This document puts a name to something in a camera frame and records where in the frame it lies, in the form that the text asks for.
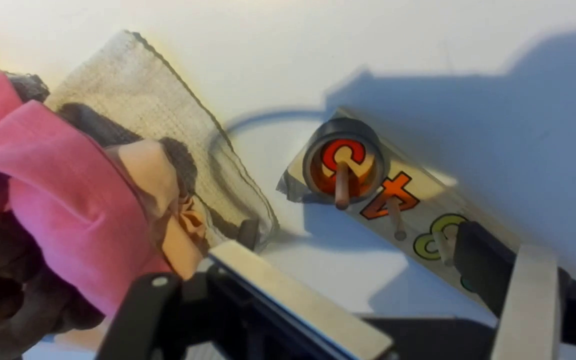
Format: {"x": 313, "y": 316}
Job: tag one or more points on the beige woven cloth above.
{"x": 141, "y": 100}

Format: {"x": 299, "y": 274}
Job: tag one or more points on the wooden number peg board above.
{"x": 429, "y": 204}

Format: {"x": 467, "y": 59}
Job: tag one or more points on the pink cloth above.
{"x": 55, "y": 181}

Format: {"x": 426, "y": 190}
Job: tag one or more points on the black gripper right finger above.
{"x": 529, "y": 307}

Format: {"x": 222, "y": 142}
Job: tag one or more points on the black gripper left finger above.
{"x": 300, "y": 300}

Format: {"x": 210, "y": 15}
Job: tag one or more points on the dark brown cloth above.
{"x": 9, "y": 286}

